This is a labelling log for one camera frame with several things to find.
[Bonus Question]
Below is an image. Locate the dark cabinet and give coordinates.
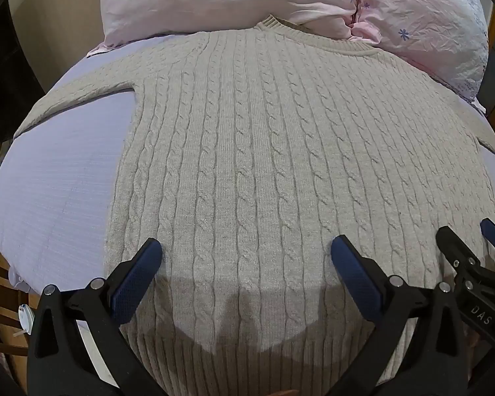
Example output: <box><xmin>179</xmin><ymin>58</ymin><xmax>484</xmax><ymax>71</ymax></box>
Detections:
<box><xmin>0</xmin><ymin>0</ymin><xmax>50</xmax><ymax>143</ymax></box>

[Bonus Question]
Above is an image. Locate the lavender bed sheet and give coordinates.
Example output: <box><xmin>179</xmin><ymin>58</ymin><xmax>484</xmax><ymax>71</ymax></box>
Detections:
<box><xmin>0</xmin><ymin>32</ymin><xmax>495</xmax><ymax>384</ymax></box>

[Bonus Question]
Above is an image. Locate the beige cable knit sweater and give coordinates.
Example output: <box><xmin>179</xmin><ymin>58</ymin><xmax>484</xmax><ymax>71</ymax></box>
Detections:
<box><xmin>15</xmin><ymin>14</ymin><xmax>495</xmax><ymax>396</ymax></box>

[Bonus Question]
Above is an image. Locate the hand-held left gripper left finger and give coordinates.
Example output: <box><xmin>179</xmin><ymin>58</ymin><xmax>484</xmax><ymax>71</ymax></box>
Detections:
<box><xmin>26</xmin><ymin>238</ymin><xmax>166</xmax><ymax>396</ymax></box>

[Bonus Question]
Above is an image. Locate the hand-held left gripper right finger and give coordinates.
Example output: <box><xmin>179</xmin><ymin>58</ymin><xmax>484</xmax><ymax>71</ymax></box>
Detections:
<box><xmin>325</xmin><ymin>235</ymin><xmax>468</xmax><ymax>396</ymax></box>

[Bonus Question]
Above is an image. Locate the small white round object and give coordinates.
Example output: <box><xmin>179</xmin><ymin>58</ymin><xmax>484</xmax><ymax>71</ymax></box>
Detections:
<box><xmin>16</xmin><ymin>303</ymin><xmax>36</xmax><ymax>334</ymax></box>

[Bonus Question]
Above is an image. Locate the wooden chair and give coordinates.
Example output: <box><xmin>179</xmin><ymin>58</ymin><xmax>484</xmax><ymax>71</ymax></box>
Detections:
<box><xmin>0</xmin><ymin>124</ymin><xmax>34</xmax><ymax>359</ymax></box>

